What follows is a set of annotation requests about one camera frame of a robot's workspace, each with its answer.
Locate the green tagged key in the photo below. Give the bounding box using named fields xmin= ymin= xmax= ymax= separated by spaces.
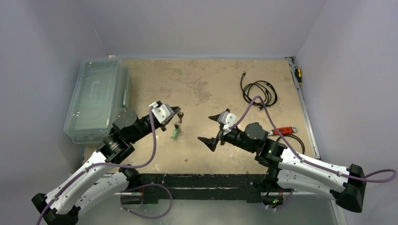
xmin=171 ymin=128 xmax=181 ymax=139

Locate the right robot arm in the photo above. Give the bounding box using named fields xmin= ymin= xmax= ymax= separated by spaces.
xmin=198 ymin=109 xmax=367 ymax=213

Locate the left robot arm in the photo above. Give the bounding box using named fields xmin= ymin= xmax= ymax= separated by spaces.
xmin=31 ymin=101 xmax=181 ymax=225

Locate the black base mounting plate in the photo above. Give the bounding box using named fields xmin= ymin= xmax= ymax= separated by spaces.
xmin=121 ymin=173 xmax=280 ymax=205

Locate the translucent green storage box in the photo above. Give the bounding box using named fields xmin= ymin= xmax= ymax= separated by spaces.
xmin=64 ymin=58 xmax=131 ymax=145

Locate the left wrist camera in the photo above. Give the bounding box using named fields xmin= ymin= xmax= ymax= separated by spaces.
xmin=149 ymin=101 xmax=170 ymax=124

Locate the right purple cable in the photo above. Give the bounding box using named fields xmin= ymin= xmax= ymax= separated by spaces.
xmin=230 ymin=95 xmax=398 ymax=183

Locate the red handled adjustable wrench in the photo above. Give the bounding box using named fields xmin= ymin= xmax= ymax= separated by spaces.
xmin=268 ymin=127 xmax=298 ymax=135

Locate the coiled black cable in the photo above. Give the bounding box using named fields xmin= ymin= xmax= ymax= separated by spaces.
xmin=240 ymin=71 xmax=278 ymax=111

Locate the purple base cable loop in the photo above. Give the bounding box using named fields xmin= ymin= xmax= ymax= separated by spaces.
xmin=119 ymin=183 xmax=173 ymax=220

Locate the yellow handled screwdriver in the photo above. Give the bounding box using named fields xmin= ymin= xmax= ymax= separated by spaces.
xmin=294 ymin=68 xmax=302 ymax=85

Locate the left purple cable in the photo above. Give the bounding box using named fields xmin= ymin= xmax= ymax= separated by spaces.
xmin=36 ymin=106 xmax=158 ymax=225

